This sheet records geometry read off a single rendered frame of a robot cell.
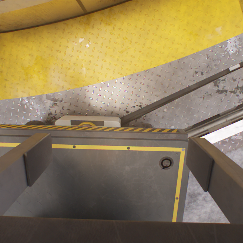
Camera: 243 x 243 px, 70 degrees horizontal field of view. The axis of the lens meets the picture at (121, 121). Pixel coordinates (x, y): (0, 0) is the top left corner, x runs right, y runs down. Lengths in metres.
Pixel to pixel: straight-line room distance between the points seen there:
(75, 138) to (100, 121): 0.19
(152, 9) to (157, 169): 0.62
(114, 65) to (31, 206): 0.62
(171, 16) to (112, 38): 0.25
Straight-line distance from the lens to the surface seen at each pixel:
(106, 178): 0.57
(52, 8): 0.75
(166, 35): 0.83
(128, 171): 0.56
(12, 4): 0.63
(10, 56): 0.95
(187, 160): 0.17
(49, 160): 0.17
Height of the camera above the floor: 0.80
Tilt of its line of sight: 75 degrees down
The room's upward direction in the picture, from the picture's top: 176 degrees counter-clockwise
